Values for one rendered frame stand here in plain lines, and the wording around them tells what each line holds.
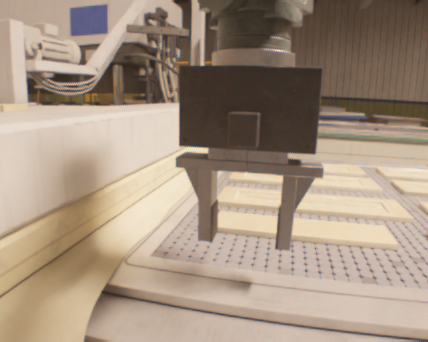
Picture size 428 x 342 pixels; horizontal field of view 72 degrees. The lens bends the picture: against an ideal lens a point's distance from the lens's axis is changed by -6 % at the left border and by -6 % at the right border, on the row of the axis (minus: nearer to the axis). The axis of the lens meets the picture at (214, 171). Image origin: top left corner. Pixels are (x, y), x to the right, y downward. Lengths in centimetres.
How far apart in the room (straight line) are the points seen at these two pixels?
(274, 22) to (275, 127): 16
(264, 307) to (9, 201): 48
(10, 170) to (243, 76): 40
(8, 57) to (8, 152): 117
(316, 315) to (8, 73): 157
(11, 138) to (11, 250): 19
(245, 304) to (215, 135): 31
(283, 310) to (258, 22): 48
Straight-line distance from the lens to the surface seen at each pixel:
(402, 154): 481
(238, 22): 52
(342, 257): 83
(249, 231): 87
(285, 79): 49
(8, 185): 59
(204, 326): 61
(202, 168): 56
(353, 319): 63
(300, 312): 62
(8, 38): 173
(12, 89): 171
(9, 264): 62
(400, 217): 114
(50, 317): 62
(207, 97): 50
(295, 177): 55
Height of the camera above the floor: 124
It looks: 13 degrees down
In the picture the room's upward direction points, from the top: 1 degrees clockwise
